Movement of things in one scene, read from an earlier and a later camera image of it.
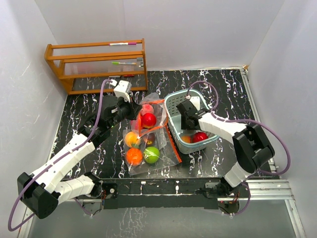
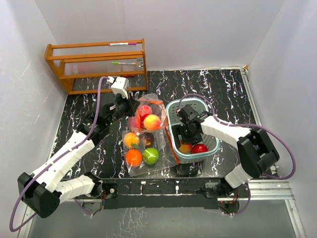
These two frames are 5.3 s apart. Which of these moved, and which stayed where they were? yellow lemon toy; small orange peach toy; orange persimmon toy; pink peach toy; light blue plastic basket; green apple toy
Moved: light blue plastic basket; small orange peach toy
Stayed: green apple toy; pink peach toy; yellow lemon toy; orange persimmon toy
